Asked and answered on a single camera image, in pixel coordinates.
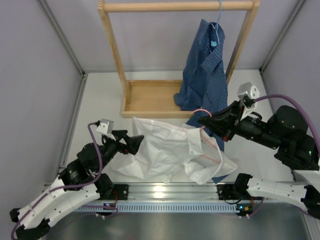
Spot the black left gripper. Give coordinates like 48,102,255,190
94,129,144,174

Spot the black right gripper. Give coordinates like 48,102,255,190
197,100,282,151

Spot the pink wire hanger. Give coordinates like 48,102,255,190
190,107,224,165

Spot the white shirt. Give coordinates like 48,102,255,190
111,117,238,185

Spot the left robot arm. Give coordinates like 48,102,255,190
9,130,144,240

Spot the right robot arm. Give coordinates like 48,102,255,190
198,101,320,219

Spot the blue checkered shirt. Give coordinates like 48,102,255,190
173,17,235,185

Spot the wooden clothes rack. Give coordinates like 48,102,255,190
97,0,260,119

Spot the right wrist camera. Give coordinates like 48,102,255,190
237,82,260,121

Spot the slotted cable duct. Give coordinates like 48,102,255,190
75,201,249,213

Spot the aluminium mounting rail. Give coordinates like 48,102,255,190
44,181,311,202

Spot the right aluminium frame post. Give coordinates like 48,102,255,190
260,0,314,113

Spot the aluminium frame post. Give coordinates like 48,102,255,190
37,0,88,126
260,0,314,113

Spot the left aluminium frame post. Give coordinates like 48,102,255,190
37,0,88,126

